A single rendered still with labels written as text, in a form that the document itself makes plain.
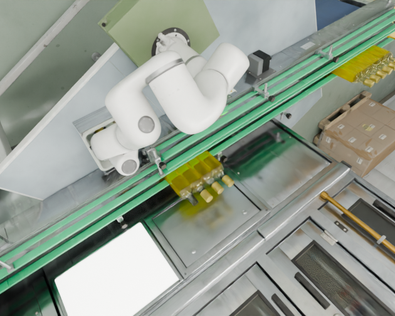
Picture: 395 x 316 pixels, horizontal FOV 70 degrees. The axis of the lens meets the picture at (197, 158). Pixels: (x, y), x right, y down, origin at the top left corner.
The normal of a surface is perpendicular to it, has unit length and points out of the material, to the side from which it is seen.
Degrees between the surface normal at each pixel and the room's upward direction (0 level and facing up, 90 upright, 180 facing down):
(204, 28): 4
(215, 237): 90
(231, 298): 90
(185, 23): 4
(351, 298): 90
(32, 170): 0
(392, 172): 90
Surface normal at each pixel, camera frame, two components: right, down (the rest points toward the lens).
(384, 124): 0.00, -0.52
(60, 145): 0.59, 0.58
